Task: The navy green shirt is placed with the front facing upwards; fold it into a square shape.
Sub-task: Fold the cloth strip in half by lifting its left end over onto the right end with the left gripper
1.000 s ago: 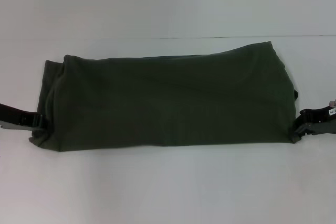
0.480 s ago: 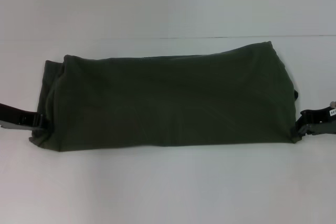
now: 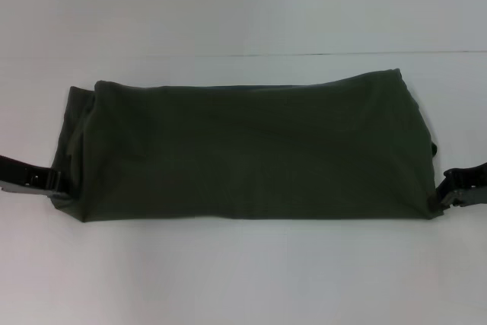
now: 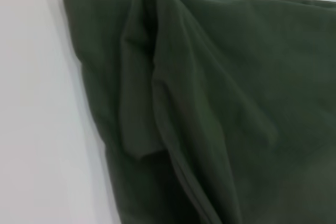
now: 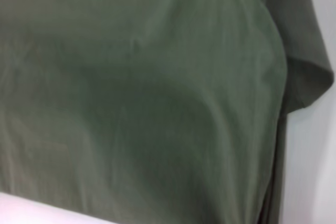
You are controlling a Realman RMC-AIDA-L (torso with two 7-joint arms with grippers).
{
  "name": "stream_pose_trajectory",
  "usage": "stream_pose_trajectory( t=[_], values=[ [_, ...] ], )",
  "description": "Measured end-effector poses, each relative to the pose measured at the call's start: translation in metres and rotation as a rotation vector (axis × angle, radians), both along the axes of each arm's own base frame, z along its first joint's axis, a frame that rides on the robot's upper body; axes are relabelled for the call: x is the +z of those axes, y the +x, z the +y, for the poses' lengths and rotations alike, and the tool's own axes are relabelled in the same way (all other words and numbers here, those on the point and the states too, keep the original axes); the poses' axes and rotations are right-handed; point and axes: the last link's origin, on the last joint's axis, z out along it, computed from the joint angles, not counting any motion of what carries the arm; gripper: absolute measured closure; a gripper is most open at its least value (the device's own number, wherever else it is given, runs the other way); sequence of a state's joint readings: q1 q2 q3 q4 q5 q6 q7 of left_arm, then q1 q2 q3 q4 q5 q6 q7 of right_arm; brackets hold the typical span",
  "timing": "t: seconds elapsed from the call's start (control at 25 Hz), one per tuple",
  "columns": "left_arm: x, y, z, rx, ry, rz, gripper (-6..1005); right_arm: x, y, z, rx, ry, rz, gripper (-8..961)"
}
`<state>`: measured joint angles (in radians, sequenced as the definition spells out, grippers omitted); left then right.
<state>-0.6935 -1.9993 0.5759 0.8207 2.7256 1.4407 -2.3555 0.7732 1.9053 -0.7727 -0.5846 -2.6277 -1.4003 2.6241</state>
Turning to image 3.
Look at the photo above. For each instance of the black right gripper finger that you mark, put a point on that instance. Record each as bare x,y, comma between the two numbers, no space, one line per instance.
462,180
466,199

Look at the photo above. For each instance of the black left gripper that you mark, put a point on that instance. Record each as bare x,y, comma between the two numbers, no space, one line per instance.
11,169

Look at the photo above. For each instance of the dark green FREE t-shirt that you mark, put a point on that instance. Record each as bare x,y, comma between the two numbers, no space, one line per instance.
247,150

